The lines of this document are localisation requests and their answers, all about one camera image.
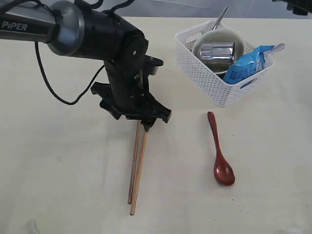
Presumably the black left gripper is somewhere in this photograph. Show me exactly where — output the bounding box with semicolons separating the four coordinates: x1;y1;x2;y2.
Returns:
91;57;172;132

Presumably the light wooden chopstick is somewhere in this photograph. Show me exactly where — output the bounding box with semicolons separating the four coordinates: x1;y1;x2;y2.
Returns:
130;132;148;215

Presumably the dark wooden chopstick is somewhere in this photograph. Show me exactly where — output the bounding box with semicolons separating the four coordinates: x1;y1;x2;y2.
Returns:
128;120;140;204

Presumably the reddish brown wooden spoon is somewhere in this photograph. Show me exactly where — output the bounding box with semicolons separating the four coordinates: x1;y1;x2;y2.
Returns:
207;112;235;186

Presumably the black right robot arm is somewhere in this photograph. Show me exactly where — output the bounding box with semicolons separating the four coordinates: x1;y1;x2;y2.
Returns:
272;0;312;16

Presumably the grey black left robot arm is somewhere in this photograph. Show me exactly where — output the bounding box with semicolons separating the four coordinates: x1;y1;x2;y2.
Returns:
0;0;172;131

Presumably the white woven plastic basket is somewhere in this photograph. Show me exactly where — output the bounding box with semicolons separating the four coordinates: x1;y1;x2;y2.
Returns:
175;19;274;107

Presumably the shiny stainless steel cup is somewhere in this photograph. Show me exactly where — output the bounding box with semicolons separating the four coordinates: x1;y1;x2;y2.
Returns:
199;41;235;63

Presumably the pale green ceramic bowl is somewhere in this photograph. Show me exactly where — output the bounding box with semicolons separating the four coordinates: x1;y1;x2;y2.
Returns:
192;29;246;74

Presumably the blue snack packet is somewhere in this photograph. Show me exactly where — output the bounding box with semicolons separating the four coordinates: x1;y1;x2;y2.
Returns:
223;45;274;84

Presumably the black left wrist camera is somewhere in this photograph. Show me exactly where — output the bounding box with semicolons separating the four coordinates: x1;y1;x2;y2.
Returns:
143;55;164;76

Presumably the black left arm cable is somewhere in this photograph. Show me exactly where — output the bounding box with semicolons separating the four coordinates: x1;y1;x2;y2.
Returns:
35;0;137;106

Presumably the short metal spoon handle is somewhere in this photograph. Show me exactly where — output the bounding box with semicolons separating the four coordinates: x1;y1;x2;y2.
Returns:
268;43;285;56

